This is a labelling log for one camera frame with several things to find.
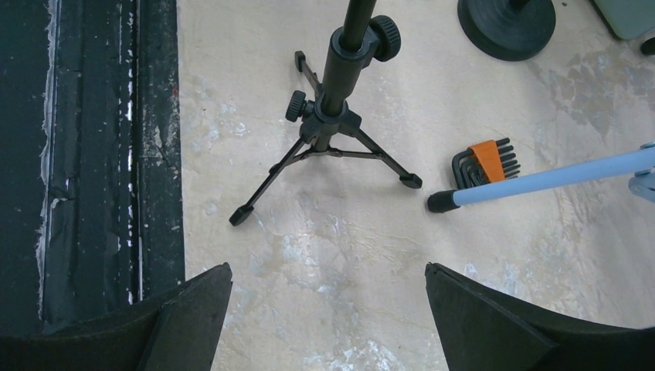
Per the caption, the black tripod microphone stand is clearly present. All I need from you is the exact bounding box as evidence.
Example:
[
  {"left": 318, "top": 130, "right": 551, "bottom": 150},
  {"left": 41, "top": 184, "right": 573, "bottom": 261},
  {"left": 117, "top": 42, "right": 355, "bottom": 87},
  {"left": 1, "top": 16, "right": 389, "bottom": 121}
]
[{"left": 229, "top": 1, "right": 423, "bottom": 226}]

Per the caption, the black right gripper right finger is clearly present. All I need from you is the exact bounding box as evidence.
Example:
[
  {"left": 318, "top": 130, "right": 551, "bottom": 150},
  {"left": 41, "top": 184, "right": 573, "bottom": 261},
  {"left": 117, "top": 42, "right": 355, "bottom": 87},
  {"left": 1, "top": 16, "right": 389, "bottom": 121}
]
[{"left": 425, "top": 263, "right": 654, "bottom": 370}]

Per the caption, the black round-base microphone stand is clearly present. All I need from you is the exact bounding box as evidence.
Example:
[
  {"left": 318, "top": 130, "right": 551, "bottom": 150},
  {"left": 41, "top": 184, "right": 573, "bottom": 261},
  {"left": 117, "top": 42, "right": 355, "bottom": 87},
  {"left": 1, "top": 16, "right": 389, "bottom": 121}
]
[{"left": 457, "top": 0, "right": 556, "bottom": 62}]

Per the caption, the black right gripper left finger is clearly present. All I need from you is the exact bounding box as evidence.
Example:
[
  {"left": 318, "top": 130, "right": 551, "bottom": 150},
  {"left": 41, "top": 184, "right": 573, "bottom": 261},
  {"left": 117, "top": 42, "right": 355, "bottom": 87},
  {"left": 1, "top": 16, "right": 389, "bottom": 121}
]
[{"left": 1, "top": 263, "right": 232, "bottom": 370}]

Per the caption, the grey-green plastic toolbox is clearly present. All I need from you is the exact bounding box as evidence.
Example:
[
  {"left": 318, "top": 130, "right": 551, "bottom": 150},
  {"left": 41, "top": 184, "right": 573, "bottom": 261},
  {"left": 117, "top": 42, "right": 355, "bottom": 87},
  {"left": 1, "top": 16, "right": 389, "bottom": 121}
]
[{"left": 592, "top": 0, "right": 654, "bottom": 40}]

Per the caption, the orange black hex key set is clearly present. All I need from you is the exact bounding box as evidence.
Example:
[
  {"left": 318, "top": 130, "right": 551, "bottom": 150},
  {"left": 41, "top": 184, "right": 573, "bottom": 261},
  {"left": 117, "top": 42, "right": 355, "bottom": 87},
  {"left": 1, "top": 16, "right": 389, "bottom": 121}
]
[{"left": 451, "top": 138, "right": 521, "bottom": 189}]

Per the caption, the light blue music stand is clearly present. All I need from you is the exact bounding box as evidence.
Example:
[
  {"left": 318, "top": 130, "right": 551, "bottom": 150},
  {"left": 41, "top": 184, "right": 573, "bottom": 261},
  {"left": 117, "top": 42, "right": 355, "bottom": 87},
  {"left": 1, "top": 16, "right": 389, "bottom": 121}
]
[{"left": 426, "top": 142, "right": 654, "bottom": 213}]

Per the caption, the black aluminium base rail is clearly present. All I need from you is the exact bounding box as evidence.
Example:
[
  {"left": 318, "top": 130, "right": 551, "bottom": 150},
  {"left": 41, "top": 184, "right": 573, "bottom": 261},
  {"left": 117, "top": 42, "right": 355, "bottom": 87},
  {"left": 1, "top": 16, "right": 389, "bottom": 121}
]
[{"left": 1, "top": 1, "right": 185, "bottom": 336}]

